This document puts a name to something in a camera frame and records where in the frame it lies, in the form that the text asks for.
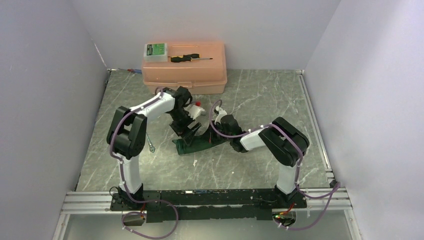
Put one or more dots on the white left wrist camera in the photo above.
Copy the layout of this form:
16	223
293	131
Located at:
195	110

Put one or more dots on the aluminium frame rail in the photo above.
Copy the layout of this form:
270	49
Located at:
108	202

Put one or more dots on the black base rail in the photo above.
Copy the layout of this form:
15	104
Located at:
167	205

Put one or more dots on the red blue pen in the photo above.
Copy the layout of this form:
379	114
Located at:
131	70

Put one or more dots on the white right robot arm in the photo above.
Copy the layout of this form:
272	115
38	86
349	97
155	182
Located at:
286	143

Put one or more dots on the black yellow screwdriver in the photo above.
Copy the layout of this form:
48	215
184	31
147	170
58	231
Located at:
187	58

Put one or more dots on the green white small box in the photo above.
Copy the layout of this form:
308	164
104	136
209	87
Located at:
155	52

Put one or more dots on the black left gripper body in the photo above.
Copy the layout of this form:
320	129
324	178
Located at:
181	120

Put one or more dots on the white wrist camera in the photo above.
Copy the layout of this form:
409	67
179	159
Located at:
220	113
195	110

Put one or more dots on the pink plastic toolbox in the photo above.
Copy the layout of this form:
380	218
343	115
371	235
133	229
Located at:
200	77

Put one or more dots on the silver wrench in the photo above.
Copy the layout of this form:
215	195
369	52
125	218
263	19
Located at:
152	148

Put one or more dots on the green cloth napkin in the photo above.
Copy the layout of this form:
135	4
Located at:
198	144

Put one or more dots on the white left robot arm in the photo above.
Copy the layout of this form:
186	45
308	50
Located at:
128	132

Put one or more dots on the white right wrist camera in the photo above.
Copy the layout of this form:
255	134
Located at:
220	113

